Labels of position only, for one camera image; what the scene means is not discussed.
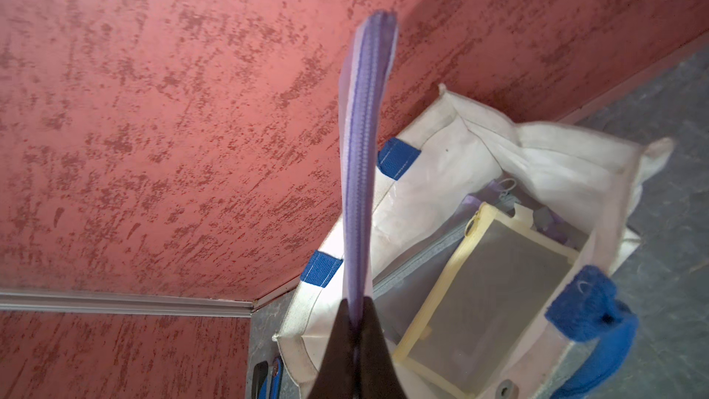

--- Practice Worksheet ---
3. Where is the left aluminium corner post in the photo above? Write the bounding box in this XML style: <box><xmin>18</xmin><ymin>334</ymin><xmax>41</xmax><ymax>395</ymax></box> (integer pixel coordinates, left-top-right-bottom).
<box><xmin>1</xmin><ymin>288</ymin><xmax>254</xmax><ymax>319</ymax></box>

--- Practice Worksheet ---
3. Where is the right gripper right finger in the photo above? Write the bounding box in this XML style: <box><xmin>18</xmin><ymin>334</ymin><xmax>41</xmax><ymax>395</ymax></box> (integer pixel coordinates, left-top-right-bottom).
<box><xmin>357</xmin><ymin>297</ymin><xmax>406</xmax><ymax>399</ymax></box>

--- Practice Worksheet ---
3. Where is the white canvas tote bag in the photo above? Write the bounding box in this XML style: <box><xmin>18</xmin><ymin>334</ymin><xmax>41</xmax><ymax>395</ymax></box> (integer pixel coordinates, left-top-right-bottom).
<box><xmin>275</xmin><ymin>90</ymin><xmax>675</xmax><ymax>398</ymax></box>

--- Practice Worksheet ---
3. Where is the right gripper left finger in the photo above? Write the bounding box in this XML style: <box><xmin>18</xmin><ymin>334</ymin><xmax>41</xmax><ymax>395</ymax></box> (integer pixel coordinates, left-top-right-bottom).
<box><xmin>308</xmin><ymin>299</ymin><xmax>356</xmax><ymax>399</ymax></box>

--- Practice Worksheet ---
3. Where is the beige mesh pouch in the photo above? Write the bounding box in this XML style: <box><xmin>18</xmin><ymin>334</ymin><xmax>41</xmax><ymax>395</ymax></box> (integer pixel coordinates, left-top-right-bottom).
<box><xmin>393</xmin><ymin>203</ymin><xmax>579</xmax><ymax>398</ymax></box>

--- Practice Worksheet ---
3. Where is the grey mesh pouch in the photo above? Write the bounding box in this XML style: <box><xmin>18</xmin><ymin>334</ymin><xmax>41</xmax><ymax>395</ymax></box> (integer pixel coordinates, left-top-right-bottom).
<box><xmin>374</xmin><ymin>221</ymin><xmax>467</xmax><ymax>344</ymax></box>

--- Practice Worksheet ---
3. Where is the blue stapler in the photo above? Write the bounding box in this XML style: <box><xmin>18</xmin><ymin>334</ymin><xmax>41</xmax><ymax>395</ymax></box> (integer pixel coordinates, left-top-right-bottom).
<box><xmin>250</xmin><ymin>356</ymin><xmax>284</xmax><ymax>399</ymax></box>

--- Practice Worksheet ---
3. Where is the purple mesh pouch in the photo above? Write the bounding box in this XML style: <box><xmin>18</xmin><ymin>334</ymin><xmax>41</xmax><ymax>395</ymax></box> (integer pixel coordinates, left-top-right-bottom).
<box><xmin>338</xmin><ymin>10</ymin><xmax>398</xmax><ymax>329</ymax></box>
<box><xmin>461</xmin><ymin>175</ymin><xmax>585</xmax><ymax>250</ymax></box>

